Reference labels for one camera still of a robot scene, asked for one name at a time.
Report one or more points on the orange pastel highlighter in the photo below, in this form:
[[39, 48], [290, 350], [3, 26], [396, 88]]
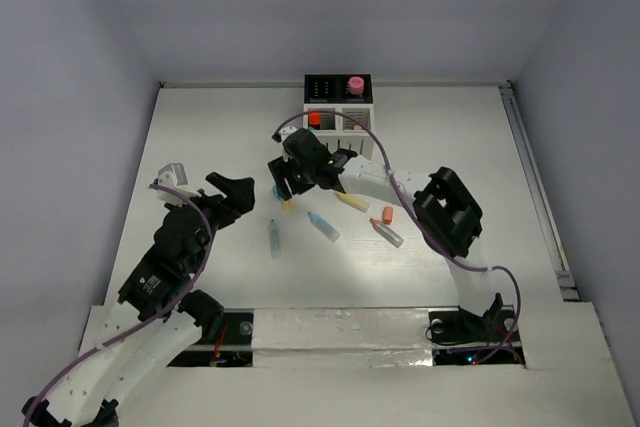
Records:
[[387, 233]]

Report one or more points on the orange marker cap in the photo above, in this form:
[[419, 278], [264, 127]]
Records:
[[387, 215]]

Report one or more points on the black slatted organizer box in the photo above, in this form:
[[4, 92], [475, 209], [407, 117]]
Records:
[[335, 89]]

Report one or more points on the white slatted organizer box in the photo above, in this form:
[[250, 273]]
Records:
[[344, 126]]

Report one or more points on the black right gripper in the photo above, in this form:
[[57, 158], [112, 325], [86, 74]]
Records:
[[282, 169]]

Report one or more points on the pink capped glue bottle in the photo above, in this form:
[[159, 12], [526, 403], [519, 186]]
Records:
[[356, 85]]

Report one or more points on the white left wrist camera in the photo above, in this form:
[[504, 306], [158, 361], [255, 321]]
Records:
[[171, 184]]

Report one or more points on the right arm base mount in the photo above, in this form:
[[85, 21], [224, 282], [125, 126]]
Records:
[[459, 338]]

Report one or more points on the blue pastel highlighter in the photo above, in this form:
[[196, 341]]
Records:
[[323, 226]]

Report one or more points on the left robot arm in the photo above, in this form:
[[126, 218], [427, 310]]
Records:
[[158, 311]]

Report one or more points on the black orange capped highlighter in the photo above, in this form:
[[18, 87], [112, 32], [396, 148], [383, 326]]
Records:
[[314, 120]]

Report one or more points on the yellow pastel highlighter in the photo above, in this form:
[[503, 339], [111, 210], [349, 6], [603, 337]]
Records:
[[353, 201]]

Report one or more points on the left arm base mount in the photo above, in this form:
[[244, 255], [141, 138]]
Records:
[[226, 334]]

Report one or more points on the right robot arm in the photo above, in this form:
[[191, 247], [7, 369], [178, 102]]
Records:
[[445, 212]]

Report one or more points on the green pastel highlighter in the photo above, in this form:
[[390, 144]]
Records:
[[274, 240]]

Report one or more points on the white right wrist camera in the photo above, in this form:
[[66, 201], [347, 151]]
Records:
[[279, 137]]

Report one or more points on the blue marker cap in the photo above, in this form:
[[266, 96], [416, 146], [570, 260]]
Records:
[[276, 193]]

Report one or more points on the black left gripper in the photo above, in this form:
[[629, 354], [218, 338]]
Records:
[[234, 188]]

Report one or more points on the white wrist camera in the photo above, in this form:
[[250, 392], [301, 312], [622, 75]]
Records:
[[279, 137], [171, 184]]

